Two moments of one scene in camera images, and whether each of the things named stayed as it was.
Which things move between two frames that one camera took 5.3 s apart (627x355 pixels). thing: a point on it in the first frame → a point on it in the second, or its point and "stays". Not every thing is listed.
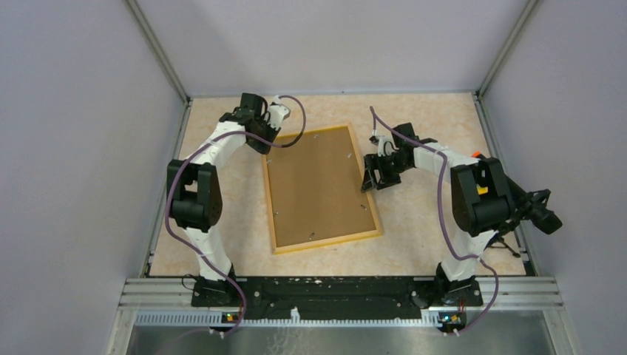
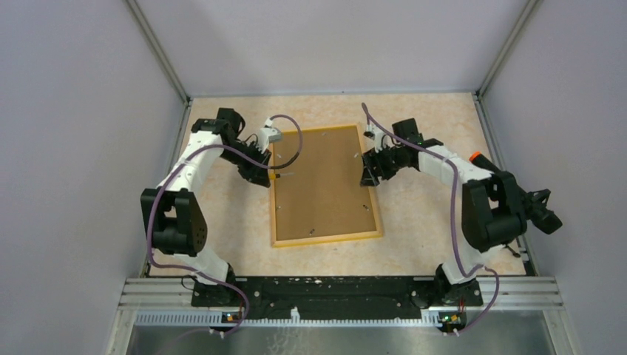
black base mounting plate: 336,297 stays
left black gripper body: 265,132 → 248,168
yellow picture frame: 313,191 stays
